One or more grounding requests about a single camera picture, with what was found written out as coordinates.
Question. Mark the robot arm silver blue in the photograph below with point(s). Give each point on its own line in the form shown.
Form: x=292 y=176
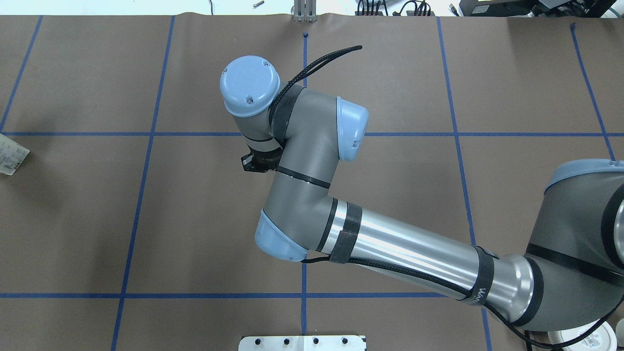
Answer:
x=570 y=274

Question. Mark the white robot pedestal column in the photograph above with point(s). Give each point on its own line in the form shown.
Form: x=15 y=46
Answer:
x=304 y=343

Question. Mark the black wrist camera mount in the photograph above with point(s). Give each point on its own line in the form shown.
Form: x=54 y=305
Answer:
x=252 y=164

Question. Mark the white mug front on rack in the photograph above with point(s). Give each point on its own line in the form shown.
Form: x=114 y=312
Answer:
x=602 y=339

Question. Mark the aluminium frame post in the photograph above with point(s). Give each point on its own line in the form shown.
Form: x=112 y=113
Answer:
x=304 y=11

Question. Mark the black monitor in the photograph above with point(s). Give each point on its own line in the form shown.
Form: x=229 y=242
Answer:
x=535 y=8

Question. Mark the blue white milk carton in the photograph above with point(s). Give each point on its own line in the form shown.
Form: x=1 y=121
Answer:
x=12 y=155

